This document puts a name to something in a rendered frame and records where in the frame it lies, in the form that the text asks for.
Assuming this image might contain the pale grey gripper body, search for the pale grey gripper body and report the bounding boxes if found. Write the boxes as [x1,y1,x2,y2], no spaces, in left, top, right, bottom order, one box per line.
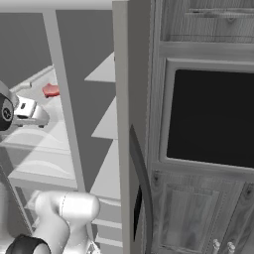
[13,104,51,129]

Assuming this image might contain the pale freezer shelf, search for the pale freezer shelf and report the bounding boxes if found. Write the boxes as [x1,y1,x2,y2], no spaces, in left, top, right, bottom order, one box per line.
[7,145,79,192]
[0,64,72,155]

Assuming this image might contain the red frozen steak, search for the red frozen steak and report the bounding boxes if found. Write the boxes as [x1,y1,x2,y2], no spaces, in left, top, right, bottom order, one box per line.
[42,82,62,99]

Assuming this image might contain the grey fridge door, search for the grey fridge door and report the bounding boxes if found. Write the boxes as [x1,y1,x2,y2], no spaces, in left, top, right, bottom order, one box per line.
[111,0,155,254]

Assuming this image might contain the grey fridge freezer cabinet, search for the grey fridge freezer cabinet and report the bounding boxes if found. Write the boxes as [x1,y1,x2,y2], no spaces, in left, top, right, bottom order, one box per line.
[0,0,124,254]

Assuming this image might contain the built-in oven with black window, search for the built-in oven with black window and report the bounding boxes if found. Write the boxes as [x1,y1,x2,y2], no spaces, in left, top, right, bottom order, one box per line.
[158,57,254,175]

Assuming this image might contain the wide grey wooden cupboard door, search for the wide grey wooden cupboard door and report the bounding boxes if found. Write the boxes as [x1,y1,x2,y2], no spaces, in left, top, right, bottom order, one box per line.
[151,169,246,254]

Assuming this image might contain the grey wooden cupboard drawer front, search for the grey wooden cupboard drawer front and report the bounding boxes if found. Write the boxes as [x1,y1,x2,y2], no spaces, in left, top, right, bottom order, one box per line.
[160,0,254,45]

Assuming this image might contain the white cupboard knob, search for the white cupboard knob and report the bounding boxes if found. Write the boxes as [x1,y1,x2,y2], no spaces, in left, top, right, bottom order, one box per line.
[226,241,237,254]
[211,238,221,254]

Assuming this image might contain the narrow grey wooden cupboard door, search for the narrow grey wooden cupboard door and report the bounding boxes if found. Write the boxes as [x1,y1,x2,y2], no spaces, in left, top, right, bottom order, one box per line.
[229,182,254,254]

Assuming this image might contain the dark curved door handle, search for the dark curved door handle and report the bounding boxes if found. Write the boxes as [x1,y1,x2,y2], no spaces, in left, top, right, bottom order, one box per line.
[129,123,154,254]

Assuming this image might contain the grey drawer handle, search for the grey drawer handle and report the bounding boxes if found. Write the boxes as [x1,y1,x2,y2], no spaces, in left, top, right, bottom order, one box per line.
[184,7,254,25]

